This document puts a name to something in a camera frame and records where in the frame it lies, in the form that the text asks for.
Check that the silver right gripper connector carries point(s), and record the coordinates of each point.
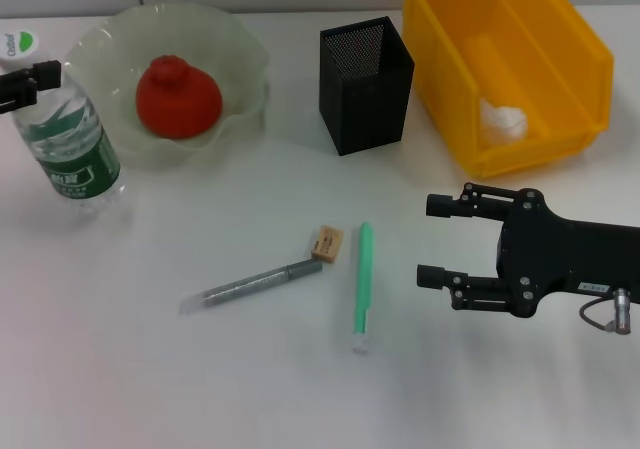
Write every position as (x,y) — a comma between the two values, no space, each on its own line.
(622,309)

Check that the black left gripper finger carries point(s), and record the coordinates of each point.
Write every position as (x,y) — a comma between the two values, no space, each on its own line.
(47,74)

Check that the clear green-label water bottle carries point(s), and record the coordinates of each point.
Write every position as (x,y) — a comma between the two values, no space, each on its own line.
(75,159)

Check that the grey glitter pen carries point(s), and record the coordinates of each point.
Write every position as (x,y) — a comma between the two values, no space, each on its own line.
(250,284)

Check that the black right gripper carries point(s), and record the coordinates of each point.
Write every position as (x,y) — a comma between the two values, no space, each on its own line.
(560,254)

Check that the white paper ball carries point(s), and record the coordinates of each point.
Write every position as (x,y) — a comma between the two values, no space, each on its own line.
(502,121)

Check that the pale green glass fruit plate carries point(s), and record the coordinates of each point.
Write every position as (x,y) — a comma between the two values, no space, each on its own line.
(230,59)

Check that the black mesh pen holder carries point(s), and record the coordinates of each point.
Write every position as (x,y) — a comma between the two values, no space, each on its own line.
(365,104)

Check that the yellow plastic bin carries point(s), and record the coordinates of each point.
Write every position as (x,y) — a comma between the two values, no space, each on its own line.
(550,69)

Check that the green pen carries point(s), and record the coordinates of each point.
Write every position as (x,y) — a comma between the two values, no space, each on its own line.
(362,279)

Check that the beige eraser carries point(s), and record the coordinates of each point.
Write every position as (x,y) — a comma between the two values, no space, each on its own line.
(327,244)

